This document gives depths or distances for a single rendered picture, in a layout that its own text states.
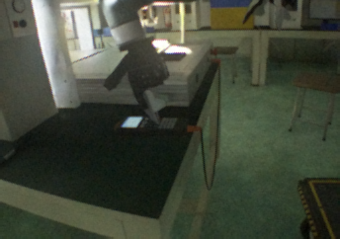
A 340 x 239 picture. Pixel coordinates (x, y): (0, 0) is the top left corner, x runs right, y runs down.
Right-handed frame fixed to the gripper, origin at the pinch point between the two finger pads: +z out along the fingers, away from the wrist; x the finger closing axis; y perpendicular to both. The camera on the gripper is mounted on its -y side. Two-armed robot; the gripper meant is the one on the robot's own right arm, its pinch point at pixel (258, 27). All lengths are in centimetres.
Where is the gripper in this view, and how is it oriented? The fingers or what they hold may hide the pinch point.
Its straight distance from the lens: 73.2
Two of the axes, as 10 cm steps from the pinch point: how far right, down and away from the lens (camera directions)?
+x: -3.4, -4.2, 8.4
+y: 8.8, 1.8, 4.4
